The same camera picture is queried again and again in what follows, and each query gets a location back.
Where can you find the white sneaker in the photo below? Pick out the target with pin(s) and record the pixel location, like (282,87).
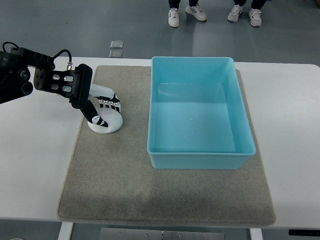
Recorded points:
(173,18)
(235,13)
(255,17)
(197,12)

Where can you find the upper floor socket cover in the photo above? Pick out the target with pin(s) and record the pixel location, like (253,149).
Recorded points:
(117,44)

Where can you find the white bunny toy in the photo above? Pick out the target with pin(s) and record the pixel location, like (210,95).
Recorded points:
(106,121)

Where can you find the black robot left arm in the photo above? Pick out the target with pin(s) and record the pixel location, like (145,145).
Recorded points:
(22,70)

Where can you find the white left table leg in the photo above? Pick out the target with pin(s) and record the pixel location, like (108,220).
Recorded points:
(66,230)

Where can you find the black desk control panel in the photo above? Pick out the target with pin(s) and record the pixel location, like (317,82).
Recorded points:
(304,232)

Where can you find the blue plastic box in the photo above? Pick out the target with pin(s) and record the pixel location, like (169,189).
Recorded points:
(197,115)

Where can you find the white sneaker far left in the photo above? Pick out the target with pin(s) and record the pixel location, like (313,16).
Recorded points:
(173,18)

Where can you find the white right table leg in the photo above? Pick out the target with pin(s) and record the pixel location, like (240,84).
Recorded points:
(256,234)

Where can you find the lower floor socket cover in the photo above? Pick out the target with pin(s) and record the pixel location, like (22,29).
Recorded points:
(116,54)

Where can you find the grey metal base plate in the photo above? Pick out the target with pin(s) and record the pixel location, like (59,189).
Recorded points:
(145,234)

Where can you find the grey felt mat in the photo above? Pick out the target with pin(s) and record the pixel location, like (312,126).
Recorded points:
(111,180)

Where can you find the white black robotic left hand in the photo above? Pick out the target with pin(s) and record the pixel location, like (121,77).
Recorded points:
(106,97)

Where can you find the white sneaker far right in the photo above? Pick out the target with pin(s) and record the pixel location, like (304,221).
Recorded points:
(255,17)

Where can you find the white table leg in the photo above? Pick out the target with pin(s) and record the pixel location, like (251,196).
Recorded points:
(66,230)
(256,234)

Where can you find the floor socket cover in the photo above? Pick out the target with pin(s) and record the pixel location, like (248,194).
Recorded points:
(116,54)
(117,44)

